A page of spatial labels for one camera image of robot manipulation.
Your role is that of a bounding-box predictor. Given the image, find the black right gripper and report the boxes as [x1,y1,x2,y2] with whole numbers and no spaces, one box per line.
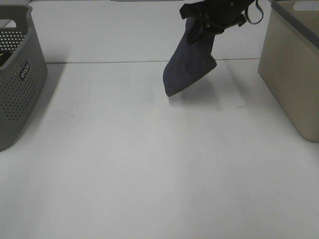
[179,0,252,44]

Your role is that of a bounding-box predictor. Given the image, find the dark grey towel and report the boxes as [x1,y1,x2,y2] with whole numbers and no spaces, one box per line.
[163,17,217,97]

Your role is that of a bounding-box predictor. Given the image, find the beige plastic basket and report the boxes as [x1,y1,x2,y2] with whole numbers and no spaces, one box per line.
[258,0,319,142]

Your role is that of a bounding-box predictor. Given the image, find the grey perforated plastic basket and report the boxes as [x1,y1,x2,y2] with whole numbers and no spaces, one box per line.
[0,4,48,150]

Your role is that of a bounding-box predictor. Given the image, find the black looped gripper cable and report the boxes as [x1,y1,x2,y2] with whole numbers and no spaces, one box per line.
[244,0,264,25]

